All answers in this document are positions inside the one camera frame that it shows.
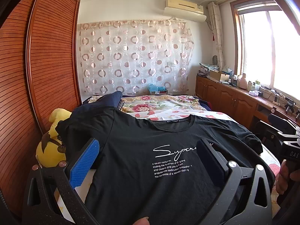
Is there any yellow plush toy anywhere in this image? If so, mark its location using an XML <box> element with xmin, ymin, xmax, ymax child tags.
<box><xmin>36</xmin><ymin>108</ymin><xmax>72</xmax><ymax>168</ymax></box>

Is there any window with wooden frame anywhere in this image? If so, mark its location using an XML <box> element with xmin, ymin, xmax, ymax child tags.
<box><xmin>230</xmin><ymin>0</ymin><xmax>299</xmax><ymax>101</ymax></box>

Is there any beige window drape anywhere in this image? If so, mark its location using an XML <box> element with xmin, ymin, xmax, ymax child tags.
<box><xmin>207</xmin><ymin>1</ymin><xmax>225</xmax><ymax>70</ymax></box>

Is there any person right hand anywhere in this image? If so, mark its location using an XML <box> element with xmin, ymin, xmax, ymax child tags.
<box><xmin>276</xmin><ymin>160</ymin><xmax>300</xmax><ymax>194</ymax></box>

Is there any wall air conditioner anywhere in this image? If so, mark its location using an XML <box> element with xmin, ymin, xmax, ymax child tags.
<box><xmin>164</xmin><ymin>0</ymin><xmax>206</xmax><ymax>22</ymax></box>

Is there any cardboard box on cabinet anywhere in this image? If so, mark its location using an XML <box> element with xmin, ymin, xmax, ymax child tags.
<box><xmin>209</xmin><ymin>71</ymin><xmax>230</xmax><ymax>82</ymax></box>

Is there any navy folded garment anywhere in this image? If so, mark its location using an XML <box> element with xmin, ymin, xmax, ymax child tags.
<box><xmin>70</xmin><ymin>91</ymin><xmax>123</xmax><ymax>118</ymax></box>

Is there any black printed t-shirt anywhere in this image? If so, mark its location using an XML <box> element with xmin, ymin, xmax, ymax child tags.
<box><xmin>55</xmin><ymin>106</ymin><xmax>275</xmax><ymax>225</ymax></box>

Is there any blue tissue pack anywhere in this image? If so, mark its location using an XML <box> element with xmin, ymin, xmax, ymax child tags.
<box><xmin>147</xmin><ymin>84</ymin><xmax>167</xmax><ymax>94</ymax></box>

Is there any wooden side cabinet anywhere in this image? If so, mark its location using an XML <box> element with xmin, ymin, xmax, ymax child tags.
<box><xmin>195</xmin><ymin>76</ymin><xmax>299</xmax><ymax>131</ymax></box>

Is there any white floral bed sheet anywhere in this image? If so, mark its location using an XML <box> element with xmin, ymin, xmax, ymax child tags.
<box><xmin>56</xmin><ymin>109</ymin><xmax>282</xmax><ymax>225</ymax></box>

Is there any circle patterned sheer curtain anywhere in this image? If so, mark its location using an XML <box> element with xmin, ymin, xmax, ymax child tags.
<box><xmin>77</xmin><ymin>19</ymin><xmax>194</xmax><ymax>95</ymax></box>

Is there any white plastic jug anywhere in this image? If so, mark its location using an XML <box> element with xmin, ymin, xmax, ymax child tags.
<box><xmin>238</xmin><ymin>73</ymin><xmax>248</xmax><ymax>89</ymax></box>

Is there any wooden louvered wardrobe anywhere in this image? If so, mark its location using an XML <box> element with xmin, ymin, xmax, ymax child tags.
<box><xmin>1</xmin><ymin>0</ymin><xmax>81</xmax><ymax>216</ymax></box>

